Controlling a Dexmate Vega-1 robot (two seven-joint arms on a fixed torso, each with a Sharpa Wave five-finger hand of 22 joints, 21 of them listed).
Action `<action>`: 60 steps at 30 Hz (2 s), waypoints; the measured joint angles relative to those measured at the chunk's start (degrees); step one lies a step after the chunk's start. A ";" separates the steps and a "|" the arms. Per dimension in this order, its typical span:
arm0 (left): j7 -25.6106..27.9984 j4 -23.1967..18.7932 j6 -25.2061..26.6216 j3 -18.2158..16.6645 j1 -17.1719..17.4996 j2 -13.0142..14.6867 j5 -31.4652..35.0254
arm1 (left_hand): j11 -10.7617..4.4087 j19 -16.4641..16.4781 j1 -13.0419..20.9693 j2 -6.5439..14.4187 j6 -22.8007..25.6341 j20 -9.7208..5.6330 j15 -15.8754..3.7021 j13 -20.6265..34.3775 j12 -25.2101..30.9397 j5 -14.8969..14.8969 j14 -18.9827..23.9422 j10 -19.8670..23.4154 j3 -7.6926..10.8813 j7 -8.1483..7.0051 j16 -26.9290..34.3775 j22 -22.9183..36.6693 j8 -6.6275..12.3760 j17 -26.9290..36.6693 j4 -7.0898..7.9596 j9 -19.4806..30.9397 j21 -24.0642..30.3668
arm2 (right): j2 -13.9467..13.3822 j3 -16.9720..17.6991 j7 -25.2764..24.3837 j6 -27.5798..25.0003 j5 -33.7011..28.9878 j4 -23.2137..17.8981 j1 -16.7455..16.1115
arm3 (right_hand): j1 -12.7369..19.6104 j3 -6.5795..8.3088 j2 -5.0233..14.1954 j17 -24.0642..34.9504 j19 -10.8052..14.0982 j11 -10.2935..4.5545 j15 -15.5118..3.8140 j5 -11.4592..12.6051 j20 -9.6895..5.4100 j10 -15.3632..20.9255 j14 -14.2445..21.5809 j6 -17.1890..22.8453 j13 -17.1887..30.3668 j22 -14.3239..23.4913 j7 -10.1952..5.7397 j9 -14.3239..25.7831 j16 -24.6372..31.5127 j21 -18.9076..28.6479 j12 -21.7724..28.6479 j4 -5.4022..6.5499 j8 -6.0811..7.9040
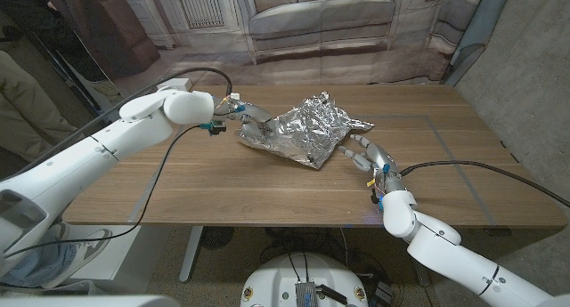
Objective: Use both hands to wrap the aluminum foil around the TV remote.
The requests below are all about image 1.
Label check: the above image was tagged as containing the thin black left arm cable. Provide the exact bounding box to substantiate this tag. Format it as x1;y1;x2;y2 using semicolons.
0;124;202;259

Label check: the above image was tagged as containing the printed living room backdrop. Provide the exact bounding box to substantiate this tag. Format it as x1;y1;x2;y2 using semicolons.
39;0;489;109

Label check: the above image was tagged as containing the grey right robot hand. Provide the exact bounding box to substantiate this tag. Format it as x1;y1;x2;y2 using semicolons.
338;133;407;195

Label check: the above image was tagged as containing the white table leg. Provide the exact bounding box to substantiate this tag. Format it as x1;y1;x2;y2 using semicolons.
178;226;204;284

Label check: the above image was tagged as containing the blue-grey backdrop pole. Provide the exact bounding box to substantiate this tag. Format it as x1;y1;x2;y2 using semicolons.
443;0;513;86

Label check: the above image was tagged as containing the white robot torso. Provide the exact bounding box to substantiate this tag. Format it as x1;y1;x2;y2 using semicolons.
240;252;370;307

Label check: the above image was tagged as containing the white power strip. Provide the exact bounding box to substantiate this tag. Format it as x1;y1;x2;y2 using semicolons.
158;77;193;93

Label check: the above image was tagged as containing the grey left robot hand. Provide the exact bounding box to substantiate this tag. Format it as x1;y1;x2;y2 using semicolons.
211;100;280;141

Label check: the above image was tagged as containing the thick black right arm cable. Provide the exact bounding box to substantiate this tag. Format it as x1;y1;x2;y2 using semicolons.
399;159;570;209

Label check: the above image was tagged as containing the aluminum foil sheet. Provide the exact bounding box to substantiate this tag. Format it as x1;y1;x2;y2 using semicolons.
235;91;375;170

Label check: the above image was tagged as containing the white floor mat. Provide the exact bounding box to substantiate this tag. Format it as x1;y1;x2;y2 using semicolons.
70;225;173;295

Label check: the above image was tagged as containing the black round floor fan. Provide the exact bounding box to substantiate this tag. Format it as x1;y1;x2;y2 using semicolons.
199;226;235;250

